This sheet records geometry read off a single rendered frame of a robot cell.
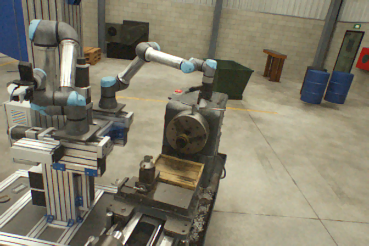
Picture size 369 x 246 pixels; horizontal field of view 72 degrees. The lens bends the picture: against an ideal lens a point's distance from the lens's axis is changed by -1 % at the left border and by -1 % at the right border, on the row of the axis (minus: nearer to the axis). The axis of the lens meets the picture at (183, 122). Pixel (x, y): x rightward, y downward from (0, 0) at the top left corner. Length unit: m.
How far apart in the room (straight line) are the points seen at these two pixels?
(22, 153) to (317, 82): 7.37
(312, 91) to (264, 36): 4.97
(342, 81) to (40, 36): 8.11
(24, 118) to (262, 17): 11.15
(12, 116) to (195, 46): 10.32
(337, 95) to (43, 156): 8.15
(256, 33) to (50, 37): 11.12
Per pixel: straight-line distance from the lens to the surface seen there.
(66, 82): 1.41
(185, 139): 1.81
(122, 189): 1.56
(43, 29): 1.58
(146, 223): 1.54
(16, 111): 2.07
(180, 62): 1.70
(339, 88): 8.81
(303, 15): 12.94
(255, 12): 12.20
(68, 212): 2.39
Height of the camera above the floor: 1.91
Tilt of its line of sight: 23 degrees down
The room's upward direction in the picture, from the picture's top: 7 degrees clockwise
